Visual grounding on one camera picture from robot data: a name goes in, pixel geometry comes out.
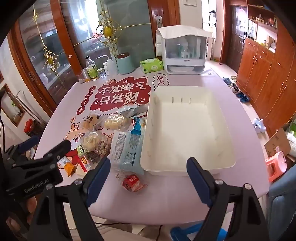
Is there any red container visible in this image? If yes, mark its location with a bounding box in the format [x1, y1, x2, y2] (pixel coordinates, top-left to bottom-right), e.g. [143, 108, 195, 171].
[24, 119, 35, 133]

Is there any dark packet with yellow label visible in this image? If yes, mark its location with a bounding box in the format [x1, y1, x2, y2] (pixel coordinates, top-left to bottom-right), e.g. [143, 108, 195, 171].
[79, 151, 103, 173]

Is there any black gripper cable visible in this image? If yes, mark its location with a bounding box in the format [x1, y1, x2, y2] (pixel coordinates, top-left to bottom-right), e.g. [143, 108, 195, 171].
[0, 119, 6, 152]

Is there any brown nut snack packet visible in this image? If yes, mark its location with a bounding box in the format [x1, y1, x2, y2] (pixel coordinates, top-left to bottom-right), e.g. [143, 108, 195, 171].
[94, 139, 112, 158]

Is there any glossy wooden door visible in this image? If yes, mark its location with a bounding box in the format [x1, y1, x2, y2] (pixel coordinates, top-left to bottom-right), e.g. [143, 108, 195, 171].
[149, 0, 181, 58]

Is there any pink plastic stool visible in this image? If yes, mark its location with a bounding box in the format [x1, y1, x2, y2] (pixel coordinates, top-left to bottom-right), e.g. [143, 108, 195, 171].
[265, 151, 288, 182]

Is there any wooden framed window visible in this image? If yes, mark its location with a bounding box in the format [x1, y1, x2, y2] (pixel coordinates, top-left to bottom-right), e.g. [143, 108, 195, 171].
[0, 83, 26, 127]

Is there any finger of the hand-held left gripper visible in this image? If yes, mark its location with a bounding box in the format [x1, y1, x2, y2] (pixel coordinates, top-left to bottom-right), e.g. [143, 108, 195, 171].
[35, 140, 72, 163]
[5, 136, 40, 156]

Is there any small red snack packet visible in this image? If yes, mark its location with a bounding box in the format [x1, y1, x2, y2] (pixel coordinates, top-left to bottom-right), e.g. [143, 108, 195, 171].
[116, 171, 148, 193]

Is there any white plastic bin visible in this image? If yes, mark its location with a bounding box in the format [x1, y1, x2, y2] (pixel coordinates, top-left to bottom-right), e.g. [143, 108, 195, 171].
[140, 86, 237, 176]

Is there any pink printed tablecloth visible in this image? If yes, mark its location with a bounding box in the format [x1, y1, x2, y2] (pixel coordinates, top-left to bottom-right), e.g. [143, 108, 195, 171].
[35, 61, 270, 226]

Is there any bread packet with orange label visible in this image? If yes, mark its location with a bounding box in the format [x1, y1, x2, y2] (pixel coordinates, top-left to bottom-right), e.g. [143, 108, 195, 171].
[81, 112, 102, 131]

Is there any small blue snack packet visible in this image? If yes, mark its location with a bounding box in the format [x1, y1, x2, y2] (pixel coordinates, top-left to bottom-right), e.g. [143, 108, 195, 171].
[131, 116, 147, 135]

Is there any crumpled silver white packet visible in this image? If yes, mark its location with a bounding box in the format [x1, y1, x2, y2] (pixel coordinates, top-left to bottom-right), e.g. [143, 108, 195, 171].
[117, 103, 148, 119]

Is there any clear puff packet green corner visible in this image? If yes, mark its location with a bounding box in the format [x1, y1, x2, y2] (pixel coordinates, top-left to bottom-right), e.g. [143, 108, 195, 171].
[77, 131, 101, 156]

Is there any clear bottle green label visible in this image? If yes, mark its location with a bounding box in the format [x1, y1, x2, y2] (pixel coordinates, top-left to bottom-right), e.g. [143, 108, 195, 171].
[87, 65, 99, 80]

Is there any blue chair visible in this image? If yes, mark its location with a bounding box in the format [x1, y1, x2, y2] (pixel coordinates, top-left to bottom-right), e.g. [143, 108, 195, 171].
[269, 173, 296, 241]

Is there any small orange packet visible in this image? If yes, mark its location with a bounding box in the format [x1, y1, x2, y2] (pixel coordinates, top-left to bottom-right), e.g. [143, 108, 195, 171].
[58, 156, 78, 178]

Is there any dark entry door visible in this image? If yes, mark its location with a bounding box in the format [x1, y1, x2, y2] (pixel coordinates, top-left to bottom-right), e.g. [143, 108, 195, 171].
[225, 6, 248, 73]

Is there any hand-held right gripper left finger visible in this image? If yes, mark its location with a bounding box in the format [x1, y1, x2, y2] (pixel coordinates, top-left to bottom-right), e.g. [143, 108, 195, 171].
[30, 157, 111, 241]

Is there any glass door with gold ornament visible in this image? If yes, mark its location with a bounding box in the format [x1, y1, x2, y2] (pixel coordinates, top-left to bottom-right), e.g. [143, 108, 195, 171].
[14, 0, 156, 106]

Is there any wooden wall cabinet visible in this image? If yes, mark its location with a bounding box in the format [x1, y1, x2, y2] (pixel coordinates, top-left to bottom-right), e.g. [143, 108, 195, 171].
[236, 0, 296, 133]

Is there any clear packet of pale pastry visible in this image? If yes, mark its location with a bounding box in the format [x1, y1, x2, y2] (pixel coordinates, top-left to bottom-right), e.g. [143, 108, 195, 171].
[102, 113, 131, 131]

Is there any blue plastic stool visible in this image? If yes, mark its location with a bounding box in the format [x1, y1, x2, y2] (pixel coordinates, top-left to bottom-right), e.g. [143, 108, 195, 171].
[171, 222, 228, 241]

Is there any white squeeze bottle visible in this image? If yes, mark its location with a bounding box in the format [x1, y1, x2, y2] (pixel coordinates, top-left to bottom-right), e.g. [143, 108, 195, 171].
[97, 55, 117, 76]

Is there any green tissue box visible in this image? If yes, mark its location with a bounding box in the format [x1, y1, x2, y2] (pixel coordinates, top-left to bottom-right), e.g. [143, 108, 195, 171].
[140, 58, 164, 74]

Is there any cardboard box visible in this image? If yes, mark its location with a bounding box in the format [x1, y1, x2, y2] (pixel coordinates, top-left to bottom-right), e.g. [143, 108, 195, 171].
[264, 127, 292, 158]

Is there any teal canister with brown lid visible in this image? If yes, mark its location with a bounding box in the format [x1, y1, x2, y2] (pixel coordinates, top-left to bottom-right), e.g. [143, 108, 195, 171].
[116, 53, 135, 75]

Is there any person's left hand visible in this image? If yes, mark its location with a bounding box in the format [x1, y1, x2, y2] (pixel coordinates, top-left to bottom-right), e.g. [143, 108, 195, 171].
[6, 196, 44, 234]

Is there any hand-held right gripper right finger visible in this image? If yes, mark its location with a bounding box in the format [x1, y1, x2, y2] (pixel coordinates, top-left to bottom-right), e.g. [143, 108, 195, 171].
[186, 157, 270, 241]

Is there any clear plastic bottle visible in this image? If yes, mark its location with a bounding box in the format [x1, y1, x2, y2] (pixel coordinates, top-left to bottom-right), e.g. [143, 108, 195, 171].
[85, 56, 96, 70]

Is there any white countertop storage cabinet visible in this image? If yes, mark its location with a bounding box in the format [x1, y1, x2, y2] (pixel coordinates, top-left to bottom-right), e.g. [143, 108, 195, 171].
[155, 26, 214, 75]

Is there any large light blue packet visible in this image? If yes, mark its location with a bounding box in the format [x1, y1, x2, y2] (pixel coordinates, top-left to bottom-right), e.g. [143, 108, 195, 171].
[108, 130, 145, 176]

